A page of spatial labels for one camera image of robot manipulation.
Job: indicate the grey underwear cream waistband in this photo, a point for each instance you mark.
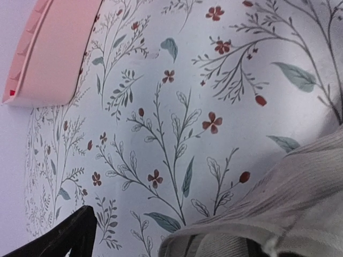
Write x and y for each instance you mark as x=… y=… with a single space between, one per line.
x=294 y=210

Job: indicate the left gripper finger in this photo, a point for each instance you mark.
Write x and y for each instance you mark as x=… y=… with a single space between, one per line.
x=74 y=236

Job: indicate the pink divided organizer box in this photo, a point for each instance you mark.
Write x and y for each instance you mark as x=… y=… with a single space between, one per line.
x=47 y=63

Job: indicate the floral table cloth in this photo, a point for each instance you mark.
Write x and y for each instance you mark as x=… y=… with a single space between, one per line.
x=180 y=108

